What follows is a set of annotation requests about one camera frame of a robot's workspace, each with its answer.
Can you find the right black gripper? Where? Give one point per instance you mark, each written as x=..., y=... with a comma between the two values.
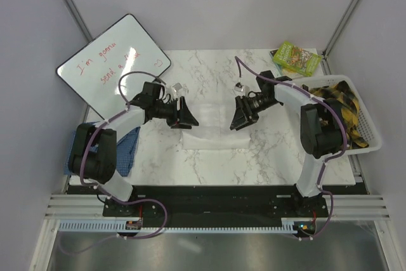
x=248, y=117

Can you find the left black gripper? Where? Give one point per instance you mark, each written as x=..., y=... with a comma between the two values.
x=183, y=118

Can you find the white long sleeve shirt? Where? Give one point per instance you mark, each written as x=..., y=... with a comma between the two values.
x=213, y=131

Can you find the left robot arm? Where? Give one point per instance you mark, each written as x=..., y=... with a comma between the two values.
x=93, y=155

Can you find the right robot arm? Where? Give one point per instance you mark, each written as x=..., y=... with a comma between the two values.
x=321, y=127

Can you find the blue checkered folded shirt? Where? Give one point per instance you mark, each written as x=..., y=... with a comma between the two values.
x=126, y=149

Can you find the green book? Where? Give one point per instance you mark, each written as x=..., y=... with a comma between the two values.
x=296, y=59

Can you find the white dry-erase board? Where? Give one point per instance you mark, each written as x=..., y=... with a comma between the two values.
x=114, y=66

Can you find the yellow black plaid shirt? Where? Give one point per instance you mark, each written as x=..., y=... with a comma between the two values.
x=349, y=108

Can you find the white plastic basket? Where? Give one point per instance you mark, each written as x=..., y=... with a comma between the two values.
x=366, y=126

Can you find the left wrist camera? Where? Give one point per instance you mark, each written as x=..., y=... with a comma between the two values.
x=177, y=94

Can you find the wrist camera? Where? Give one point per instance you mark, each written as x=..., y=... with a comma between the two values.
x=177, y=94
x=241, y=89

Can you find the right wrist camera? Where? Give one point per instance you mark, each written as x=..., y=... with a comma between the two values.
x=241, y=89

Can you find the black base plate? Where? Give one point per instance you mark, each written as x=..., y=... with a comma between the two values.
x=220, y=204

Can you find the white slotted cable duct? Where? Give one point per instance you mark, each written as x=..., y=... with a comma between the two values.
x=278, y=226

